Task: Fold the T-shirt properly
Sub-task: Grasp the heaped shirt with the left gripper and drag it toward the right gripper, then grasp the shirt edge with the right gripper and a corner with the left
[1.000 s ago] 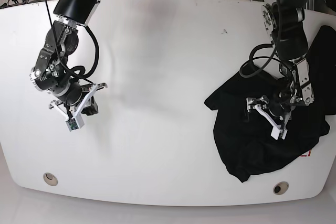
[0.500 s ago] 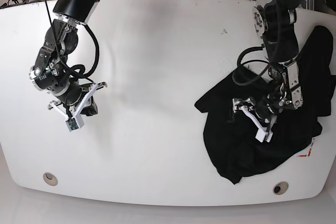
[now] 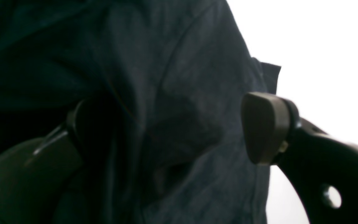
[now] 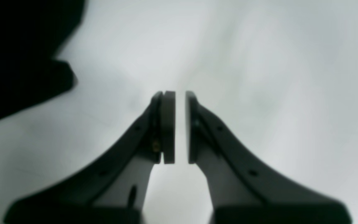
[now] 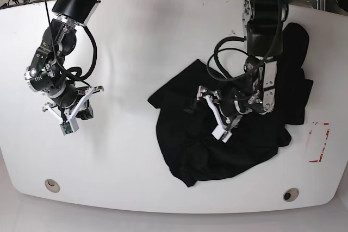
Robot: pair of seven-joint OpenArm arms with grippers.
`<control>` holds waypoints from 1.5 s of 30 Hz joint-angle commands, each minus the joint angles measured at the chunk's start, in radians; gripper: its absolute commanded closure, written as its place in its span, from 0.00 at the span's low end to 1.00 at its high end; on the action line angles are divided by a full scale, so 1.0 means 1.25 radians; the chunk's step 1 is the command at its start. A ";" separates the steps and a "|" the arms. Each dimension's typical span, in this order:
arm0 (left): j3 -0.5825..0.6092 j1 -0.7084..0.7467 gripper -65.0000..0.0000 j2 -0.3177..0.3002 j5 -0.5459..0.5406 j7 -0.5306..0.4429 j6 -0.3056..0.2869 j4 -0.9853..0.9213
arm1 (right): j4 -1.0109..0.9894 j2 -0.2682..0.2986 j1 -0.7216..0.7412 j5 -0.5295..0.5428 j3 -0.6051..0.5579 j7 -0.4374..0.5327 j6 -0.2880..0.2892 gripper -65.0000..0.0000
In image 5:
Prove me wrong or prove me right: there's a left table grommet hole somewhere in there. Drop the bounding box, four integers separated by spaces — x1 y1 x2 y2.
45 179 60 193

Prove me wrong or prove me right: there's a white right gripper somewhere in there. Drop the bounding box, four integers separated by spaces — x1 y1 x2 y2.
42 85 104 123

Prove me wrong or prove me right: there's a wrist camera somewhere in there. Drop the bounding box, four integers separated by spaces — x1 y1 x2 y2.
212 126 232 143
59 120 79 135

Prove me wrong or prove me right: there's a table grommet hole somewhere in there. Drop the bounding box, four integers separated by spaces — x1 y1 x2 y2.
283 188 300 202
45 179 60 193

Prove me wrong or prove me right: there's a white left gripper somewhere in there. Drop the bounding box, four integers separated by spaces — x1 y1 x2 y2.
196 85 242 133

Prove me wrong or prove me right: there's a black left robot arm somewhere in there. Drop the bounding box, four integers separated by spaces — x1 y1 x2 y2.
196 0 293 139

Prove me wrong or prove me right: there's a red tape rectangle marking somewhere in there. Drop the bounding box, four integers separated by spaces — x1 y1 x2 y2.
306 122 331 163

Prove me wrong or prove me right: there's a black T-shirt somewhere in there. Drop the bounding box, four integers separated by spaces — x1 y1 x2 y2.
147 22 314 188

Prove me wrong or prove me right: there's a right table grommet hole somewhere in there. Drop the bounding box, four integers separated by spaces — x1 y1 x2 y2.
283 188 300 202

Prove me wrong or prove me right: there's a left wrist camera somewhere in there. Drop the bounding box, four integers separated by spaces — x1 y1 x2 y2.
212 126 232 143

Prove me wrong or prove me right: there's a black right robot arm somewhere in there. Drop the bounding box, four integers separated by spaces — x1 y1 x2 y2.
24 0 104 133

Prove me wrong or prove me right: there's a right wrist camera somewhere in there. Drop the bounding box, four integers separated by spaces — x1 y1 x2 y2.
59 120 79 135

